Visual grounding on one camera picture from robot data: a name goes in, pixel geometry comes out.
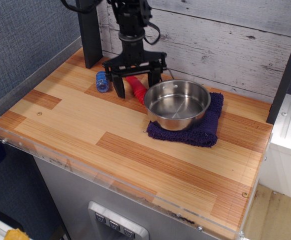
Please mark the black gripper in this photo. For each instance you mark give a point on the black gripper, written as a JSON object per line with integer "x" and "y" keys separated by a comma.
{"x": 134, "y": 60}

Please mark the red-handled metal spoon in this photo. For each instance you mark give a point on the red-handled metal spoon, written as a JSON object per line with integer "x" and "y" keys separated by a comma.
{"x": 139, "y": 90}

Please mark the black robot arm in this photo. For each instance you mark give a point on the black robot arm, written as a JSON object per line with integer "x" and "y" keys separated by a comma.
{"x": 135, "y": 28}

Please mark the small blue can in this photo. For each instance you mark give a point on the small blue can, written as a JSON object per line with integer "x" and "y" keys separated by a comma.
{"x": 102, "y": 84}

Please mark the stainless steel pot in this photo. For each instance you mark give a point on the stainless steel pot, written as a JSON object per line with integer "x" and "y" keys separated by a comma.
{"x": 176, "y": 104}

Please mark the purple folded cloth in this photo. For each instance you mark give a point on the purple folded cloth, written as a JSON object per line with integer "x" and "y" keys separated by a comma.
{"x": 202, "y": 135}

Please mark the silver toy fridge cabinet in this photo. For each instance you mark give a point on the silver toy fridge cabinet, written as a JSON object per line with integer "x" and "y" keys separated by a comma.
{"x": 72, "y": 193}

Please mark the silver dispenser button panel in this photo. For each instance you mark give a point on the silver dispenser button panel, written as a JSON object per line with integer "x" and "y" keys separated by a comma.
{"x": 111, "y": 225}

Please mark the white metal side unit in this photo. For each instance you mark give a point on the white metal side unit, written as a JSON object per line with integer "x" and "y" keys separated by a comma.
{"x": 275, "y": 172}

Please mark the clear acrylic guard rail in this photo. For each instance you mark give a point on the clear acrylic guard rail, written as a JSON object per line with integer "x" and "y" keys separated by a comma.
{"x": 103, "y": 139}

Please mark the black vertical post right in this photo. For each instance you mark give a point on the black vertical post right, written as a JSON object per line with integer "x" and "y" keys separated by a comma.
{"x": 280, "y": 94}

